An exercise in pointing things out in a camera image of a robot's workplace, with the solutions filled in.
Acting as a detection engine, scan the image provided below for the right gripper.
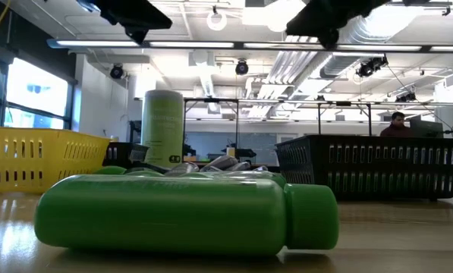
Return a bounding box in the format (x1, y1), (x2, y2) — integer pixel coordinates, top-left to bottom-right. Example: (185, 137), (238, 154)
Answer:
(286, 0), (392, 50)

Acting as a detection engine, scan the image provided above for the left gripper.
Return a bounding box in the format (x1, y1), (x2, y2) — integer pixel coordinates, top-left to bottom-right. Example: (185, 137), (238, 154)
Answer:
(86, 0), (173, 45)

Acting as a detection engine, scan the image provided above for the green travel bottle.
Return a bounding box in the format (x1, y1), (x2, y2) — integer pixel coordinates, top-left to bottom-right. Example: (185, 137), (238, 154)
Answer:
(124, 168), (165, 178)
(180, 170), (288, 189)
(93, 165), (129, 177)
(33, 174), (340, 258)

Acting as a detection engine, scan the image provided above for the overhead light bar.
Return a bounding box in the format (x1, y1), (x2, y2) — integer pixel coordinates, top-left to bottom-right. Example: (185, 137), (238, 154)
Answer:
(46, 37), (453, 54)

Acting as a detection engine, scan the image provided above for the green white wipes canister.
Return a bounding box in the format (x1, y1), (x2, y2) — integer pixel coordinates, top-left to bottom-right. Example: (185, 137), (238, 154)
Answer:
(140, 89), (184, 170)

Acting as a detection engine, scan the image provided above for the person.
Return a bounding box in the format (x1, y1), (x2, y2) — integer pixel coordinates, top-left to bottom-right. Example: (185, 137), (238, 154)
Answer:
(379, 111), (415, 138)

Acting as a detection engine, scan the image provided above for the black slotted plastic basket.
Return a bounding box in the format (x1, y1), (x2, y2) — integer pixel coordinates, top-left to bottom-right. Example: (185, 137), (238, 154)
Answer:
(103, 142), (150, 170)
(275, 134), (453, 202)

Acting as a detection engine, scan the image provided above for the dark computer monitor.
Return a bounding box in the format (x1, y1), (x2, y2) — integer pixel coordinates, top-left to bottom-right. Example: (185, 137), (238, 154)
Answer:
(409, 119), (445, 139)

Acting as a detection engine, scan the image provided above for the dark grey deodorant stick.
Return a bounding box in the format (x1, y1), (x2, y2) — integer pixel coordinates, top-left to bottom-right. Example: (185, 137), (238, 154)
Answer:
(225, 161), (253, 172)

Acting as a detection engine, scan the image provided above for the yellow slotted plastic basket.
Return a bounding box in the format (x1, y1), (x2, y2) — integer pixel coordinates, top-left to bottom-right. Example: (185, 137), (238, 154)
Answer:
(0, 127), (112, 194)

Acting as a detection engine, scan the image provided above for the white ring lamp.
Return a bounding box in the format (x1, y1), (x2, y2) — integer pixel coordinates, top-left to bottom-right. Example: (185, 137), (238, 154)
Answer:
(206, 9), (228, 32)

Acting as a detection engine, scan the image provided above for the black camera cluster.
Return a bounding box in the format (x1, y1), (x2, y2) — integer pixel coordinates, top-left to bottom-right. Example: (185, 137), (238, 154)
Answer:
(355, 55), (389, 79)
(395, 91), (417, 103)

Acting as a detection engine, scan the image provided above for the black workstation frame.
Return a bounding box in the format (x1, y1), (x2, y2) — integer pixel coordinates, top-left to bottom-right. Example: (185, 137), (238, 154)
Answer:
(316, 100), (373, 137)
(182, 97), (241, 155)

